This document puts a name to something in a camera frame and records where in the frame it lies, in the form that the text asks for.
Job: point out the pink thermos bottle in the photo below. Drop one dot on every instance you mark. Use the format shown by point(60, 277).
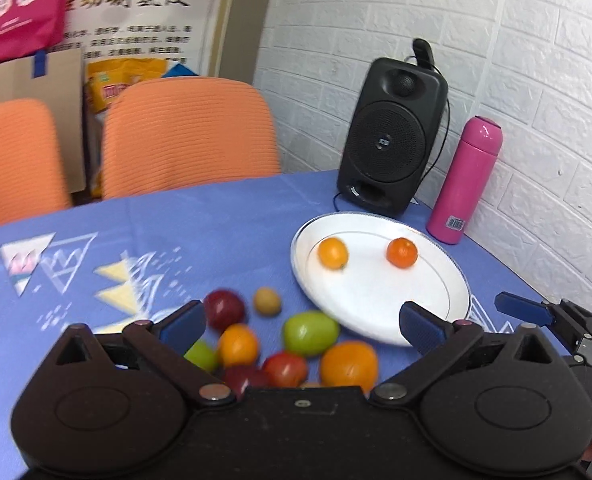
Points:
point(473, 161)

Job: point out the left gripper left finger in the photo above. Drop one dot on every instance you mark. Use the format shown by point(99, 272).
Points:
point(162, 345)

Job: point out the deep orange tangerine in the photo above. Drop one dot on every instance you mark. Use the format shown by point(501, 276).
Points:
point(402, 253)

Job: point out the dark red plum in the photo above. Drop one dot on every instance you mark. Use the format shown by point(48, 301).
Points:
point(223, 309)

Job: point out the small orange on table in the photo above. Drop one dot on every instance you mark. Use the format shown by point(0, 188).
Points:
point(238, 345)

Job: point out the blue patterned tablecloth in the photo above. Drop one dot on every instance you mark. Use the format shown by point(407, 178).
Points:
point(107, 263)

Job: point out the yellow-orange small orange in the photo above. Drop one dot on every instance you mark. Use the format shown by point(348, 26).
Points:
point(333, 253)

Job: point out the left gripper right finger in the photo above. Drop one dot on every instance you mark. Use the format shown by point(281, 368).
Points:
point(440, 344)

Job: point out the dark red apple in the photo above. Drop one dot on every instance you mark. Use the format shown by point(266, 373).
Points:
point(241, 377)

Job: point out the right orange chair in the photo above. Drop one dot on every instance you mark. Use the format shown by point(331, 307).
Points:
point(170, 133)

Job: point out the orange chair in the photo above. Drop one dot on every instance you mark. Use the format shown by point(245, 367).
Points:
point(170, 133)
point(32, 180)

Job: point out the left orange chair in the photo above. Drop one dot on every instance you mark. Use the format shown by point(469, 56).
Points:
point(32, 180)

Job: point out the large green apple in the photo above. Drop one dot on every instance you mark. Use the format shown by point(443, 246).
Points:
point(203, 355)

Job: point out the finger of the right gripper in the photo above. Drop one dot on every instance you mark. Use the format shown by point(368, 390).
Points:
point(527, 310)

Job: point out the red-yellow plum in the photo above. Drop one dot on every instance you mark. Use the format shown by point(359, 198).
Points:
point(286, 370)

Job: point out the large orange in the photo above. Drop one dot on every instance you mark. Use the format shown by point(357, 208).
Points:
point(350, 363)

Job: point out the white round plate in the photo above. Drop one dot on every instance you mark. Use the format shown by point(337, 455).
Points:
point(367, 294)

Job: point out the yellow snack bag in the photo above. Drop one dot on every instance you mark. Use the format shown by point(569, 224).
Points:
point(104, 82)

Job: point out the Chinese text poster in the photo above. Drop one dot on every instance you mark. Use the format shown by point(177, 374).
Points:
point(179, 31)

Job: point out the brown paper bag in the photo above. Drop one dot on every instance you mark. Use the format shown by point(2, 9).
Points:
point(56, 80)

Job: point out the black speaker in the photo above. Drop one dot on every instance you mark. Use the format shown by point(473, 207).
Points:
point(391, 135)

